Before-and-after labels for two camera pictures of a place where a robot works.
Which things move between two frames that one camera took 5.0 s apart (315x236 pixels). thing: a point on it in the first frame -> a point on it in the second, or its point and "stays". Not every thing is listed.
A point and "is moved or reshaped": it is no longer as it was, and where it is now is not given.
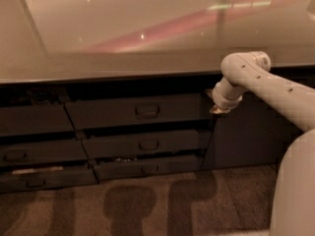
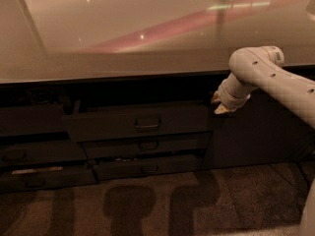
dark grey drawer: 150,167 stays
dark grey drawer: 112,111 is moved or reshaped
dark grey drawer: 30,119 stays
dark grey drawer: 38,152 stays
